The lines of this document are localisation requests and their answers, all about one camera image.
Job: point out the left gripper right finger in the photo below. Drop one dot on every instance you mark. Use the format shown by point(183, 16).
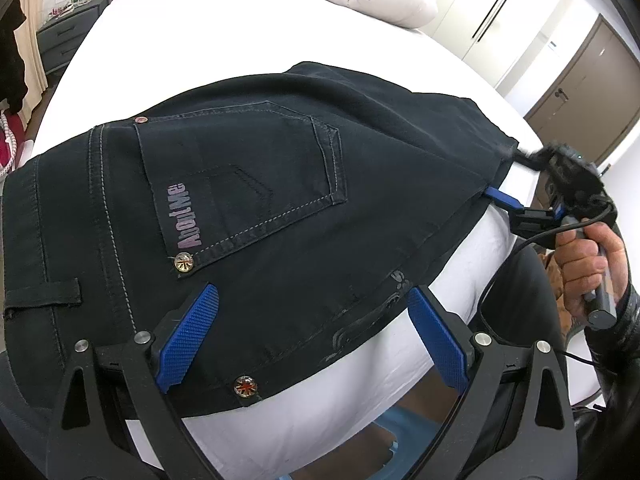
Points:
point(445, 337)

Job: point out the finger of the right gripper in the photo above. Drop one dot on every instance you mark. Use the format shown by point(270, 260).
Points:
point(503, 200)

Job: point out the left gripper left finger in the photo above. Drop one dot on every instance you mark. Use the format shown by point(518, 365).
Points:
point(180, 334)

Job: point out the black denim pants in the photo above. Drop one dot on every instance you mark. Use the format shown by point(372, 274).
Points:
point(311, 199)

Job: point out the black jacket sleeve forearm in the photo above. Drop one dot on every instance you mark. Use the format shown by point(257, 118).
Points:
point(608, 440)

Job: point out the right hand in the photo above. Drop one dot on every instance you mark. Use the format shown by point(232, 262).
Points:
point(584, 261)

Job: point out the brown door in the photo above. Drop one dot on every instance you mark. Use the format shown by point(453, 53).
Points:
point(594, 103)

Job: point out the white wardrobe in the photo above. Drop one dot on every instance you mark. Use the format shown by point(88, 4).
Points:
point(489, 35)

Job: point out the white bed mattress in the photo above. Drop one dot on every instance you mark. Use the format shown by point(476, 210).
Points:
point(142, 52)

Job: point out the grey nightstand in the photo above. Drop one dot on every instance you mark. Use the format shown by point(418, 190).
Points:
point(60, 38)

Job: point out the beige curtain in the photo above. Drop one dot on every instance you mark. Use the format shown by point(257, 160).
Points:
point(27, 45)

